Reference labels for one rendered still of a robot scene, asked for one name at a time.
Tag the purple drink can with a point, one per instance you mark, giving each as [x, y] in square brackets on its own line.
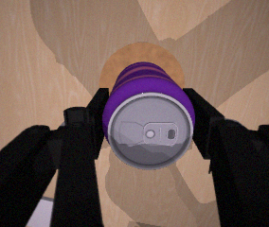
[148, 120]

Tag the round tan cork coaster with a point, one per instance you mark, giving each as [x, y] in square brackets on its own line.
[137, 52]

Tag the grey flat rectangular plate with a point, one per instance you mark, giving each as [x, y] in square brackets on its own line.
[42, 214]

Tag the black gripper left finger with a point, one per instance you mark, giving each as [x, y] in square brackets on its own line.
[29, 162]

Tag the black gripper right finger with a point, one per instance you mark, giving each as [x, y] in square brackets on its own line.
[240, 177]

